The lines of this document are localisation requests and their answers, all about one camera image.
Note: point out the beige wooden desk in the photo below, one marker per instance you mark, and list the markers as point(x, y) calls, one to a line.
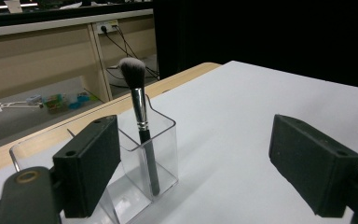
point(28, 62)

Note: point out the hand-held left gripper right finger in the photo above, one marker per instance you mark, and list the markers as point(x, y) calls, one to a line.
point(313, 165)

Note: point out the dark curtain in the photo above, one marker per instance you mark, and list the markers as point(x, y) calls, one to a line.
point(261, 31)

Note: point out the clear plastic organizer box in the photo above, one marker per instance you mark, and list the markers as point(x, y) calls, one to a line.
point(164, 149)

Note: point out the black makeup brush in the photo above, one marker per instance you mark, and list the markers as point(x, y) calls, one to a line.
point(133, 74)

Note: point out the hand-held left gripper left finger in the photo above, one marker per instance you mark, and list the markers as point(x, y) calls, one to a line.
point(87, 165)

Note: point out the colourful plastic packets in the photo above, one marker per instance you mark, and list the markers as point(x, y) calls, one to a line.
point(57, 102)

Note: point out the wall power outlet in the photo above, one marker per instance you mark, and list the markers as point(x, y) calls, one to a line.
point(107, 26)

